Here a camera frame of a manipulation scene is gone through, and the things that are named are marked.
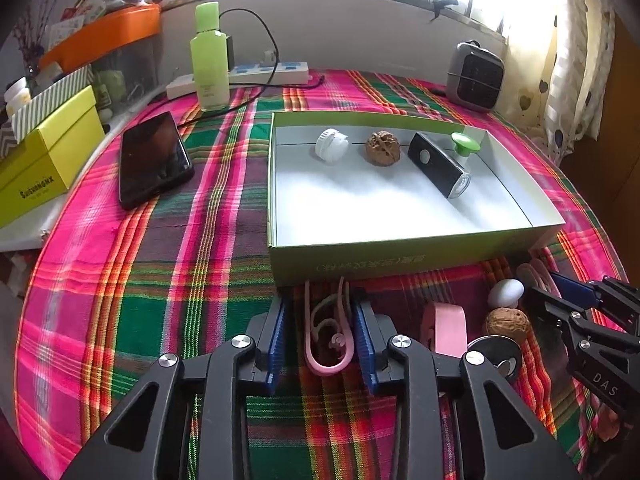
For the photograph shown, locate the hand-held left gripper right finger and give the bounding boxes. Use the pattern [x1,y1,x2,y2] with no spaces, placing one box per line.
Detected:
[350,287,583,480]

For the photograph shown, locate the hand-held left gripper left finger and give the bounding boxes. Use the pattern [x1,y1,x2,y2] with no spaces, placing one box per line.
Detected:
[60,297,288,480]

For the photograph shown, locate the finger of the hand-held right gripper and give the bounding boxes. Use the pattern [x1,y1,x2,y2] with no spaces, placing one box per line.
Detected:
[525,285,640,376]
[549,270,640,336]

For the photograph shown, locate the white mushroom-shaped knob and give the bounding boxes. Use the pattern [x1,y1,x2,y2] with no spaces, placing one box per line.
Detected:
[487,278,526,309]

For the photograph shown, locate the brown walnut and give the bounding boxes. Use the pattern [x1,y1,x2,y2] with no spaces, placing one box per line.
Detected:
[484,307,532,348]
[364,130,403,165]

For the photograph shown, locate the pink loop clip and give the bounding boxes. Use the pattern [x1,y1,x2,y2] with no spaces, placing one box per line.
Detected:
[302,277,357,377]

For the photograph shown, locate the black disc with metal buttons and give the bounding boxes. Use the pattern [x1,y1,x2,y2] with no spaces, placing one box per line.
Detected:
[465,335,524,387]

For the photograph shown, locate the pink tape dispenser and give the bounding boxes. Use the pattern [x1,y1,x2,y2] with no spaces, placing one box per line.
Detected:
[421,301,469,359]

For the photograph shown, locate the green cardboard box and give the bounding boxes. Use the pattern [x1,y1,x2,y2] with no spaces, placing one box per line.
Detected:
[267,111,567,288]

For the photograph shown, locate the green round knob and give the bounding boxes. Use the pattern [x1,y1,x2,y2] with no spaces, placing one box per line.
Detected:
[449,132,482,171]

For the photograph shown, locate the black flashlight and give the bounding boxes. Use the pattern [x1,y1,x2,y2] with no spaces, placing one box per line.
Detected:
[407,132,472,201]

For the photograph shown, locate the white cream jar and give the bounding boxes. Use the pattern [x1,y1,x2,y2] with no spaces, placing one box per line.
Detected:
[315,128,349,164]

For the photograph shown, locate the person's right hand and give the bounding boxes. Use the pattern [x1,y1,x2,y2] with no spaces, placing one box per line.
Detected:
[595,400,626,443]

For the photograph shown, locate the heart print curtain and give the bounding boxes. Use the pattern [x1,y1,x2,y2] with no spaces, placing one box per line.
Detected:
[500,0,618,166]

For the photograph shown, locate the black smartphone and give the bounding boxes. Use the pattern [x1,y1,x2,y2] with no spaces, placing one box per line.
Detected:
[118,111,195,211]

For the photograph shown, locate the grey space heater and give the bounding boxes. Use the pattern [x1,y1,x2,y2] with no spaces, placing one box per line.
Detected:
[446,40,506,112]

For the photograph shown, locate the white power strip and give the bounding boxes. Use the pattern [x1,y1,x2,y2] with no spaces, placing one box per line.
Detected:
[166,60,311,101]

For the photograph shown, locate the light green bottle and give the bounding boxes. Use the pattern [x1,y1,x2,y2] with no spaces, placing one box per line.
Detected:
[190,2,231,112]

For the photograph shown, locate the yellow-green cardboard box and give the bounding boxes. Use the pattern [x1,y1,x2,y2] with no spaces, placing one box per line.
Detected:
[0,85,106,231]

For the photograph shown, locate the clear glass tank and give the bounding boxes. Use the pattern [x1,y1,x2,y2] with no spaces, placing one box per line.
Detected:
[92,35,166,111]

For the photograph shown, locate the grey striped box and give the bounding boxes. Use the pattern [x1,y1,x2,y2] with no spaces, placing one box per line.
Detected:
[0,65,95,148]

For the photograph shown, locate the orange tray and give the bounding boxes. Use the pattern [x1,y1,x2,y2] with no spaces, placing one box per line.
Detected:
[39,4,162,72]

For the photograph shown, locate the small white jar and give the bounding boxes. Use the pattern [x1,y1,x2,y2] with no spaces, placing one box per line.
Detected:
[4,77,32,116]

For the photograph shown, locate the paper cards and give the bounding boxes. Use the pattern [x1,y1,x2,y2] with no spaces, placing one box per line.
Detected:
[47,0,108,46]

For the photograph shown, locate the dried flower branches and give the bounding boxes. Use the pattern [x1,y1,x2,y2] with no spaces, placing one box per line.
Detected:
[12,0,51,76]

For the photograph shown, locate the black cable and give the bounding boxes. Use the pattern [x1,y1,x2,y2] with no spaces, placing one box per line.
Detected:
[177,7,326,128]

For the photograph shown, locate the black window handle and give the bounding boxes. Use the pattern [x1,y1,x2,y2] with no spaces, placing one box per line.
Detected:
[429,0,458,23]

